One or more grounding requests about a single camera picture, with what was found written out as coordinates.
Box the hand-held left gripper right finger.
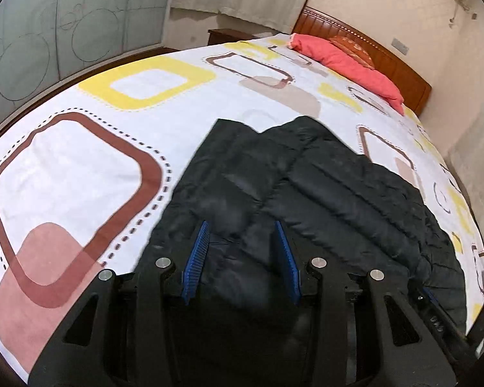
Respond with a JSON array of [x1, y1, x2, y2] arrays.
[[275, 220, 457, 387]]

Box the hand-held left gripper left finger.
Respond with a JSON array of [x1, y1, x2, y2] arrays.
[[28, 220, 211, 387]]

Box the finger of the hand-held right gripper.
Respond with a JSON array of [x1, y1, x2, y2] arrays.
[[409, 284, 479, 358]]

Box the black quilted puffer jacket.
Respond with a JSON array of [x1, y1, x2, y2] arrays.
[[136, 115, 468, 333]]

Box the bed with patterned sheet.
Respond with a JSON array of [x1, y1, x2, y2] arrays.
[[0, 34, 484, 383]]

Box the pink pillow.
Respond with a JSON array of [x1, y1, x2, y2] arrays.
[[288, 33, 406, 116]]

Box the wooden headboard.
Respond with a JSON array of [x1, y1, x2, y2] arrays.
[[292, 7, 432, 116]]

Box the orange patterned cushion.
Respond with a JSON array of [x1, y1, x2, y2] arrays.
[[328, 36, 376, 69]]

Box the dark wooden nightstand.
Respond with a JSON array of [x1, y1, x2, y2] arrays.
[[208, 28, 263, 46]]

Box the frosted glass sliding wardrobe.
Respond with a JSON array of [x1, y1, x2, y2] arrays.
[[0, 0, 176, 138]]

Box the wall cable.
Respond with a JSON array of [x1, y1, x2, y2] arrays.
[[448, 0, 471, 29]]

